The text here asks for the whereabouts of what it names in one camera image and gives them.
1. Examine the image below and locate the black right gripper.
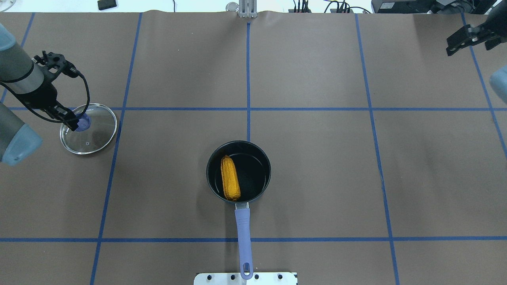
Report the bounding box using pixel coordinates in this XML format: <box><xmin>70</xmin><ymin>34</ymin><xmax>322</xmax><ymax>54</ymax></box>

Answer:
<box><xmin>446</xmin><ymin>4</ymin><xmax>507</xmax><ymax>56</ymax></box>

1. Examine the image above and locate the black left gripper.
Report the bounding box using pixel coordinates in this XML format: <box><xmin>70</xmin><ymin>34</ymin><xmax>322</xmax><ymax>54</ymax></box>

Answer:
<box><xmin>20</xmin><ymin>83</ymin><xmax>80</xmax><ymax>131</ymax></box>

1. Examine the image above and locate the glass pot lid blue knob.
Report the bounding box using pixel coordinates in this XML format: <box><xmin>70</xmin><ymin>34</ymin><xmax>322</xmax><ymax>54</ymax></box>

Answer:
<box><xmin>59</xmin><ymin>103</ymin><xmax>118</xmax><ymax>155</ymax></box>

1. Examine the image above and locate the yellow corn cob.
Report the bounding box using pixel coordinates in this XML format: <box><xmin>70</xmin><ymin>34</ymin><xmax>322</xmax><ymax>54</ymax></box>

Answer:
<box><xmin>221</xmin><ymin>155</ymin><xmax>241</xmax><ymax>201</ymax></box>

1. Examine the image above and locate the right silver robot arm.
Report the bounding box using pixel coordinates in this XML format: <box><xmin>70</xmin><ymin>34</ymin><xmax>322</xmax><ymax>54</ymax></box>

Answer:
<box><xmin>446</xmin><ymin>0</ymin><xmax>507</xmax><ymax>103</ymax></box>

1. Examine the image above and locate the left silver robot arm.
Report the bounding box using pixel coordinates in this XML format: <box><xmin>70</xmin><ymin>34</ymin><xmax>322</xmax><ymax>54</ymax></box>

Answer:
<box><xmin>0</xmin><ymin>27</ymin><xmax>86</xmax><ymax>166</ymax></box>

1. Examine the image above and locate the black laptop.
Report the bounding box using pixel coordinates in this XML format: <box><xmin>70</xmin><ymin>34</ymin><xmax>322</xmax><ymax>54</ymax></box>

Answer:
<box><xmin>371</xmin><ymin>0</ymin><xmax>497</xmax><ymax>15</ymax></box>

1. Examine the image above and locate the black phone on table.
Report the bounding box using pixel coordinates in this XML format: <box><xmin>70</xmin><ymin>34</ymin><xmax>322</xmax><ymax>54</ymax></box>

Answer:
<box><xmin>97</xmin><ymin>0</ymin><xmax>117</xmax><ymax>11</ymax></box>

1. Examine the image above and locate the black power strip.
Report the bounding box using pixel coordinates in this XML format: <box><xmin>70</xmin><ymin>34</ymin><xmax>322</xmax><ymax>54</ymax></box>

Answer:
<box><xmin>287</xmin><ymin>0</ymin><xmax>350</xmax><ymax>13</ymax></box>

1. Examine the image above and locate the dark blue saucepan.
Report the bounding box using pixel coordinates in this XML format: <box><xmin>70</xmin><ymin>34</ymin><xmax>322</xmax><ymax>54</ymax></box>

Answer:
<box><xmin>205</xmin><ymin>140</ymin><xmax>271</xmax><ymax>280</ymax></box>

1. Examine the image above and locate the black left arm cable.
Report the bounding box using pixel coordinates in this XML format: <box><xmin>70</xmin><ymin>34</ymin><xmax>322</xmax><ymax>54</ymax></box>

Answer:
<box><xmin>0</xmin><ymin>73</ymin><xmax>91</xmax><ymax>123</ymax></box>

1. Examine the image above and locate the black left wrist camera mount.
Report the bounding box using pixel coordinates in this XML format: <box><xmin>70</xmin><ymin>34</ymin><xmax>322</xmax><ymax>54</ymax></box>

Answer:
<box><xmin>31</xmin><ymin>51</ymin><xmax>81</xmax><ymax>85</ymax></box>

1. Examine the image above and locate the aluminium frame post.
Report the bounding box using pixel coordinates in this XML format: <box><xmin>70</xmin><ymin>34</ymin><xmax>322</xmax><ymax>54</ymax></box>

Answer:
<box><xmin>238</xmin><ymin>0</ymin><xmax>258</xmax><ymax>18</ymax></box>

